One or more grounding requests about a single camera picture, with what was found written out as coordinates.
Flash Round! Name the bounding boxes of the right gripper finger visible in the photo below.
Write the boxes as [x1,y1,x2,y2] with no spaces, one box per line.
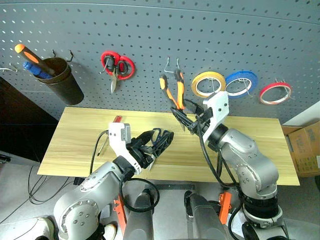
[185,99,204,115]
[170,107,199,135]

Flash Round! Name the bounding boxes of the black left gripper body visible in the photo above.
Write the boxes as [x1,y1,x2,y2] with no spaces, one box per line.
[126,138,157,170]

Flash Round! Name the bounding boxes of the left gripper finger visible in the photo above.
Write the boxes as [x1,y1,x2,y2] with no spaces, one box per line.
[136,129,158,146]
[153,131,175,157]

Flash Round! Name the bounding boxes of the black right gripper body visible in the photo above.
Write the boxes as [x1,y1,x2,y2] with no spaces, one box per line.
[193,107,214,137]

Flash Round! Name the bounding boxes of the blue black scissors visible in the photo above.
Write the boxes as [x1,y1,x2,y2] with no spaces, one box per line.
[146,127,174,173]

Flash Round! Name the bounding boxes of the orange black pliers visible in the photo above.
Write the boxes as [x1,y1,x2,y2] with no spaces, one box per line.
[159,69,187,132]

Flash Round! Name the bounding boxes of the yellow tape roll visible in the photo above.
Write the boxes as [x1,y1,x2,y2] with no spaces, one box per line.
[191,71,227,99]

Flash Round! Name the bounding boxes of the blue tape roll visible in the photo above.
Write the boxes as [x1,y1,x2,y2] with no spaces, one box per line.
[224,70,259,100]

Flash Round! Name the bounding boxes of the red tape roll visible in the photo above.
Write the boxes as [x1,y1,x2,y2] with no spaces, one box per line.
[258,82,293,106]

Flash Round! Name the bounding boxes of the grey pegboard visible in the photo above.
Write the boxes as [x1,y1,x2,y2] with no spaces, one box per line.
[0,0,320,125]

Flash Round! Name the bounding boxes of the grey metal table bar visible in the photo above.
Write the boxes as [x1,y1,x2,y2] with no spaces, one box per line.
[149,183,196,191]

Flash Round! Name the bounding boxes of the grey rounded robot leg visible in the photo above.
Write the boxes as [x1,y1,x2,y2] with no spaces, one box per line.
[123,188,155,240]
[184,190,226,240]

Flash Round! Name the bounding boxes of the brown tool cup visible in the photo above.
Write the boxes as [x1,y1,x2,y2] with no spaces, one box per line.
[36,57,85,106]

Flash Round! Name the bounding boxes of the cardboard box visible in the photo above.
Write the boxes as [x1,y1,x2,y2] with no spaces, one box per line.
[281,120,320,178]

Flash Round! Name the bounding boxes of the orange black screwdriver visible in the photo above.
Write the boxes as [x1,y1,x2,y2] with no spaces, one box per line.
[14,43,57,77]

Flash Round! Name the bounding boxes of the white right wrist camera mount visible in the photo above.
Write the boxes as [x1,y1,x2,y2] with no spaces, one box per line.
[202,90,230,145]

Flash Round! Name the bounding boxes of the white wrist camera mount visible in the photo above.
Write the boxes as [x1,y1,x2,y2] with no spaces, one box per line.
[108,121,142,174]
[202,90,230,145]

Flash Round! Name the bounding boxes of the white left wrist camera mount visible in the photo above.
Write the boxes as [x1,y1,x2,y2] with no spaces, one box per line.
[108,121,142,174]

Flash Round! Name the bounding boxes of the red handled screwdriver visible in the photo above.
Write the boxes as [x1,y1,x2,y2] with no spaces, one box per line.
[97,114,124,157]

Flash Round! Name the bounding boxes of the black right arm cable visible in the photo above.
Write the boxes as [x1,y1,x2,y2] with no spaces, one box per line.
[196,122,245,191]

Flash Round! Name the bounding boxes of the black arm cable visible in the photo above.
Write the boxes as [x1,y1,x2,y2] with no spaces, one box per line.
[118,171,161,214]
[196,122,245,191]

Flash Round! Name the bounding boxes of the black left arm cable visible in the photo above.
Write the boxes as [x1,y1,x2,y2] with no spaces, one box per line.
[118,171,161,214]

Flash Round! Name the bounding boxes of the thin black camera cable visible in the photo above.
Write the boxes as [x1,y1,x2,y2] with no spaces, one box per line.
[89,129,110,176]

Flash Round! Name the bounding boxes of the silver wire pliers hook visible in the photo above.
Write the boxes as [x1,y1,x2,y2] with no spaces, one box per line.
[164,56,183,74]

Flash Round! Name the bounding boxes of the red handled scissors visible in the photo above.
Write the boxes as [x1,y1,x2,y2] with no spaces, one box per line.
[99,50,137,95]

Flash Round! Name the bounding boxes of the orange bracket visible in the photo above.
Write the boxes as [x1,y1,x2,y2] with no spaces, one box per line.
[113,198,128,236]
[217,191,232,225]

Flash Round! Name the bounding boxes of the black floor cables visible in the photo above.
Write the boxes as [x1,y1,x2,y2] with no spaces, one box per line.
[26,165,74,205]

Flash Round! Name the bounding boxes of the blue handled screwdriver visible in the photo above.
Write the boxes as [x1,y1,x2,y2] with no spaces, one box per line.
[22,61,54,80]

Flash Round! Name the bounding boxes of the white wire pegboard hook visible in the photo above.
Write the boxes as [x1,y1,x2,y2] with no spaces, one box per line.
[0,62,19,74]

